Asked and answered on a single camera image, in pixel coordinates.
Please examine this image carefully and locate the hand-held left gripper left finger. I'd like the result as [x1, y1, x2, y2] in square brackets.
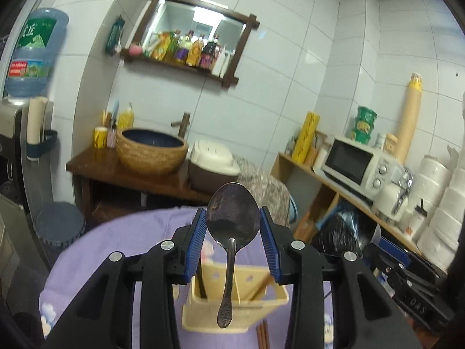
[44, 207, 208, 349]

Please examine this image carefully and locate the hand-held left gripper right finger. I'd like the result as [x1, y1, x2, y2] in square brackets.
[259, 206, 424, 349]

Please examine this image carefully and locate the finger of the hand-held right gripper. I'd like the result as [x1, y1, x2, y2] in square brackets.
[378, 236, 449, 280]
[362, 243, 441, 296]

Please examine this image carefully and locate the black chopstick with gold tip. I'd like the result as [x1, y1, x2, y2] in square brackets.
[196, 262, 208, 299]

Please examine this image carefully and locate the metal spoon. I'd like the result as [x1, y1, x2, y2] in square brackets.
[205, 182, 261, 330]

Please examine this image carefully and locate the beige perforated utensil holder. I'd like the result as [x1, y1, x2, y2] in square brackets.
[182, 262, 290, 333]

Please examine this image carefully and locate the white tumbler with straw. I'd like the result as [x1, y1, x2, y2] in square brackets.
[405, 198, 427, 237]

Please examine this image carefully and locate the white electric kettle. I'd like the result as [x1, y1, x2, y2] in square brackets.
[372, 167, 415, 222]

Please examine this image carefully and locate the black plastic bag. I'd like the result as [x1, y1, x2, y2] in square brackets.
[310, 202, 375, 259]

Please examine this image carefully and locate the chair with floral cover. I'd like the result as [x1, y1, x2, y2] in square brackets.
[232, 154, 291, 226]

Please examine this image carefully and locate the stack of toilet paper rolls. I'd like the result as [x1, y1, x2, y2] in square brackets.
[416, 91, 465, 262]

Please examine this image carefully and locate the light wooden shelf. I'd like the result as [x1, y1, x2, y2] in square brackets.
[271, 152, 451, 277]

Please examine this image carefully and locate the white brown rice cooker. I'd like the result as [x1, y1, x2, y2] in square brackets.
[188, 139, 241, 194]

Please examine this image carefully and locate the purple floral tablecloth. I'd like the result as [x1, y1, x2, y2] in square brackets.
[39, 205, 335, 349]

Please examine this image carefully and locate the woven brown sink basin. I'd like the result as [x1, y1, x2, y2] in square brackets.
[115, 128, 189, 176]

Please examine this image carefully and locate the white microwave oven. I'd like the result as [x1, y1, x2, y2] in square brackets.
[321, 135, 404, 199]

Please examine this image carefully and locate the jar with yellow lid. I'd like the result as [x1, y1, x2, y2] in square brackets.
[383, 133, 399, 155]

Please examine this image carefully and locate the glass jar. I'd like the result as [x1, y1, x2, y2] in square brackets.
[309, 131, 328, 168]

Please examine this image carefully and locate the tall yellow box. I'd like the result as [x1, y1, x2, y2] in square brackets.
[291, 112, 321, 164]

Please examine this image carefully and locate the bronze faucet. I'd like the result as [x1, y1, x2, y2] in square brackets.
[171, 112, 191, 139]

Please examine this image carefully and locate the dark wooden washstand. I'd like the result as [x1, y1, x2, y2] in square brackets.
[66, 147, 215, 226]

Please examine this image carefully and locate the tall stack of paper cups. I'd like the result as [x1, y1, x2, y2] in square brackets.
[394, 73, 424, 166]

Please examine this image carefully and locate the grey trash bin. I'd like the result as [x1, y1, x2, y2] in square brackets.
[35, 202, 87, 250]

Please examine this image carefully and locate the yellow soap pump bottle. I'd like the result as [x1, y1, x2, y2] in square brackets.
[117, 102, 135, 131]

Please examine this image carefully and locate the blue cup holder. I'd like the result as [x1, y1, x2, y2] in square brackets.
[26, 130, 59, 161]

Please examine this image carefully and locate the white bottle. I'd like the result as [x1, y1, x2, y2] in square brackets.
[212, 45, 228, 77]

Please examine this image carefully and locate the dark sauce bottle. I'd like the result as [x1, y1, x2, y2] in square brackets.
[200, 35, 220, 71]

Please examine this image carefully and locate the orange label bottle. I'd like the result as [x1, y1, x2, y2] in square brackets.
[187, 33, 204, 68]

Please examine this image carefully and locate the purple label bottle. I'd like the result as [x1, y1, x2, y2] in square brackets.
[176, 31, 193, 65]

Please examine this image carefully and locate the yellow oil bottle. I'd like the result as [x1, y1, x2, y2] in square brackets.
[165, 31, 180, 62]

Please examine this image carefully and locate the yellow packet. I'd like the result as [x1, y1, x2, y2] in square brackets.
[151, 32, 171, 62]

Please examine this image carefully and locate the paper cup stack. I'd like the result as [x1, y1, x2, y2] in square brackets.
[26, 96, 49, 144]

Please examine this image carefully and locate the green hanging packet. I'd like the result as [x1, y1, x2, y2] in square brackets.
[105, 15, 126, 56]

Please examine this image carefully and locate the wooden framed mirror shelf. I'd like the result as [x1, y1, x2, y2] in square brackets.
[120, 0, 261, 88]

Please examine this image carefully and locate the grey water dispenser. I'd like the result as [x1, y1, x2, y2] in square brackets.
[0, 96, 37, 204]

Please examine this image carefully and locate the blue water jug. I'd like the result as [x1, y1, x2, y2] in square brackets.
[3, 7, 69, 99]

